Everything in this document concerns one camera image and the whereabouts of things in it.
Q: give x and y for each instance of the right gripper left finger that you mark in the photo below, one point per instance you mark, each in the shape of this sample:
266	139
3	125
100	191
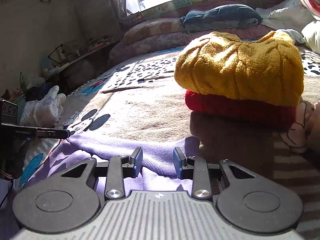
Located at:
119	168

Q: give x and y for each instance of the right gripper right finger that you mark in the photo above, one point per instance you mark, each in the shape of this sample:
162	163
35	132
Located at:
196	169

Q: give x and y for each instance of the purple sweatshirt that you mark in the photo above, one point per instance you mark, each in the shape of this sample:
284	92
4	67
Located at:
154	165

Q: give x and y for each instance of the white floral cloth bundle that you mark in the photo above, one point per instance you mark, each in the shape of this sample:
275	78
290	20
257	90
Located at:
46	112

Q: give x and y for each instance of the Mickey Mouse blanket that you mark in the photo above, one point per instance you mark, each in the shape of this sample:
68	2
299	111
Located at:
139	103

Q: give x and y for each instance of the red knit sweater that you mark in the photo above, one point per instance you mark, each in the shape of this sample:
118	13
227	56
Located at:
281	117

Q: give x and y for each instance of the cluttered side table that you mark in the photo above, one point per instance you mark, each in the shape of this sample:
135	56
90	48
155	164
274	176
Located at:
95	53

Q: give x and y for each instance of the yellow knit sweater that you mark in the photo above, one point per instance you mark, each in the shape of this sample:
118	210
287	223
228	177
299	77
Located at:
269	69

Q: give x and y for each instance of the pink floral quilt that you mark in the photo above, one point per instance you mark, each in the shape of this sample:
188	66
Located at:
122	51

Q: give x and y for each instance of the dark blue pillow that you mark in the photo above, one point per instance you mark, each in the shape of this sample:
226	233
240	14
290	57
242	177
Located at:
231	16

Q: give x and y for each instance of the white duvet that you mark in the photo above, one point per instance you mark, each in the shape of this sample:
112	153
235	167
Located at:
293	16

